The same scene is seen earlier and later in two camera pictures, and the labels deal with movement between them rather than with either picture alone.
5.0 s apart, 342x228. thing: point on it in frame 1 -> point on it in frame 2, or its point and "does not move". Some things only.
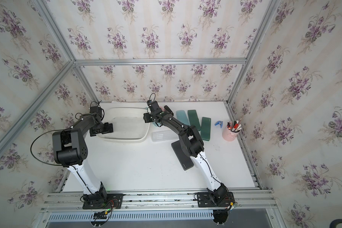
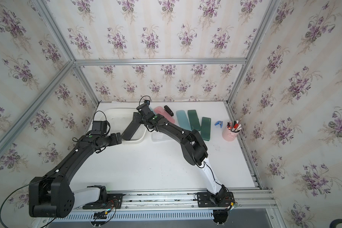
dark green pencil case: x=205 y=128 does not move
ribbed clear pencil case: x=164 y=135 does not move
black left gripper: x=93 y=133 -> x=113 y=141
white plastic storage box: x=128 y=124 does not move
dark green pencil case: x=194 y=118 does not move
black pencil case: x=185 y=160 -> x=133 y=127
